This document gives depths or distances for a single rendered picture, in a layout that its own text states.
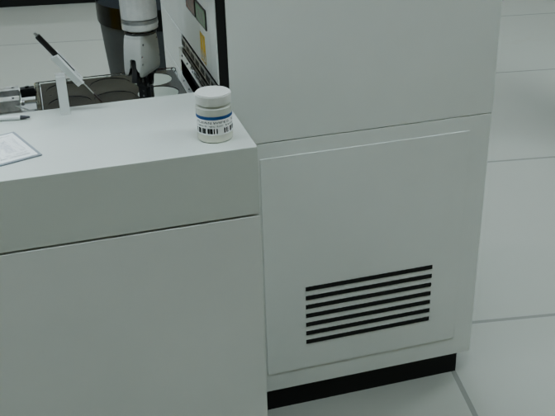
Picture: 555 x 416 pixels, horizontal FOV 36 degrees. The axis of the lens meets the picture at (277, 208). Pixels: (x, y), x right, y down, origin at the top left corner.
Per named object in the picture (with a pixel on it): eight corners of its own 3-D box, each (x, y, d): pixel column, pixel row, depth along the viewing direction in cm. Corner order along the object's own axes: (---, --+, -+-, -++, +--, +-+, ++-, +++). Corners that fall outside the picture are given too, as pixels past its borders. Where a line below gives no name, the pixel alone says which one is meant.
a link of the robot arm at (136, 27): (132, 11, 204) (133, 23, 205) (114, 20, 196) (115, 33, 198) (163, 13, 201) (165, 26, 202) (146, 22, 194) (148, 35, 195)
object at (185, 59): (187, 79, 238) (184, 45, 234) (221, 136, 200) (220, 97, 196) (180, 79, 238) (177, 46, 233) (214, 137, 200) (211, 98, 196)
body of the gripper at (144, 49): (135, 19, 205) (140, 64, 210) (115, 30, 196) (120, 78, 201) (163, 21, 203) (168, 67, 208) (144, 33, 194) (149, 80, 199)
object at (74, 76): (87, 106, 186) (78, 47, 180) (88, 113, 183) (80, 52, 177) (58, 110, 185) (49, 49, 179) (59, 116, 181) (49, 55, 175)
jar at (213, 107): (228, 128, 173) (226, 83, 169) (237, 141, 167) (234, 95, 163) (194, 133, 171) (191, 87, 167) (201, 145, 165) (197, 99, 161)
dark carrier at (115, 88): (173, 71, 229) (172, 69, 229) (197, 115, 200) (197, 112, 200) (40, 86, 221) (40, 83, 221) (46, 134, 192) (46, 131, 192)
